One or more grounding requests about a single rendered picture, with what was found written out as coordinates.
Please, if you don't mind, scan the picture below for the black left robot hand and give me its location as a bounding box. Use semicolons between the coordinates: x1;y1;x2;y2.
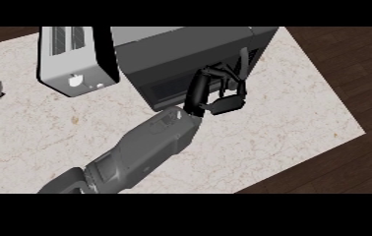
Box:
182;62;250;118

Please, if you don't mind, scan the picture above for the silver toaster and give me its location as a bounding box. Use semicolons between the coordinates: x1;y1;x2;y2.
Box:
37;27;123;98

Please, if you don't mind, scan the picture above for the dark grey microwave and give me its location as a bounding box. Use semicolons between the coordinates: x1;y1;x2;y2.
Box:
109;27;281;113

